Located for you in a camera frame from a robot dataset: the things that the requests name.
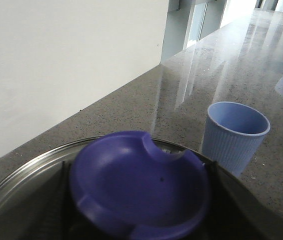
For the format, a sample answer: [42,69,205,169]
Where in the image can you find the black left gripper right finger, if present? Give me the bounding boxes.
[203,162,283,240]

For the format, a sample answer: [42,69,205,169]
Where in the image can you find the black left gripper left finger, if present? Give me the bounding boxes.
[0,161,71,240]

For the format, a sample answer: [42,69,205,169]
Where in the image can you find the light blue ribbed cup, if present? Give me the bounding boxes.
[201,101,271,177]

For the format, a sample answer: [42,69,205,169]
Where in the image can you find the grey window frame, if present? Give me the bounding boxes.
[160,0,283,62]

